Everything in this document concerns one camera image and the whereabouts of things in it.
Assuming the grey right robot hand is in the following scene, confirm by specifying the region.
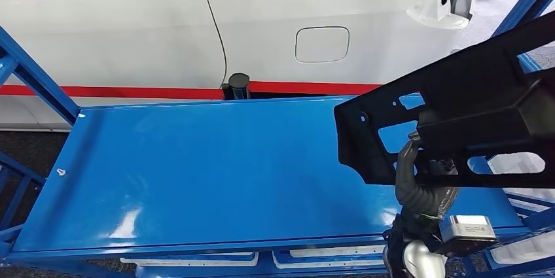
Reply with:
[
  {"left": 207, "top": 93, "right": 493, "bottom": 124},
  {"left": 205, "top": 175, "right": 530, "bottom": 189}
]
[{"left": 395, "top": 130, "right": 461, "bottom": 209}]

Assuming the black plastic plate bracket part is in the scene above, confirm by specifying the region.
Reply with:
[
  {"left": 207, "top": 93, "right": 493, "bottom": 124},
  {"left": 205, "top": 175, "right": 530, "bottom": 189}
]
[{"left": 334, "top": 10, "right": 555, "bottom": 189}]

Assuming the blue metal shelf rack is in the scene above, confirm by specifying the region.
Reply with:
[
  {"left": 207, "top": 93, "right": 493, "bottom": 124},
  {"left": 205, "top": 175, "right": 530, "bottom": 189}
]
[
  {"left": 0, "top": 0, "right": 555, "bottom": 278},
  {"left": 0, "top": 151, "right": 46, "bottom": 247}
]

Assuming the large white plastic bin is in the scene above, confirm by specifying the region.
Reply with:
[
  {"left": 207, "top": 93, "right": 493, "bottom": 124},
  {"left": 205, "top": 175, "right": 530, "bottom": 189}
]
[{"left": 488, "top": 152, "right": 555, "bottom": 202}]

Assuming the white car body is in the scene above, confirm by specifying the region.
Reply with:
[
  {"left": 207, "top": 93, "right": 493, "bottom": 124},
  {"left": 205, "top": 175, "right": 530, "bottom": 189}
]
[{"left": 0, "top": 0, "right": 476, "bottom": 131}]

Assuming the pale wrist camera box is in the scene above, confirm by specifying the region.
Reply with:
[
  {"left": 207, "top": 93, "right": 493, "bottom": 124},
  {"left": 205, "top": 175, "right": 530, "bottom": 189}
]
[{"left": 439, "top": 215, "right": 499, "bottom": 245}]

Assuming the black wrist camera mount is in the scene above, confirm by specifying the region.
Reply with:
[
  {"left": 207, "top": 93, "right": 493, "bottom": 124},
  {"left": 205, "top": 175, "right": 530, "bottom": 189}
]
[{"left": 433, "top": 235, "right": 499, "bottom": 258}]

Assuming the black barrier post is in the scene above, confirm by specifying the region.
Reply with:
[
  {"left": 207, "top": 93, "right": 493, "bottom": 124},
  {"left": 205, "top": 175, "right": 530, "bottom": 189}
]
[{"left": 221, "top": 73, "right": 251, "bottom": 101}]

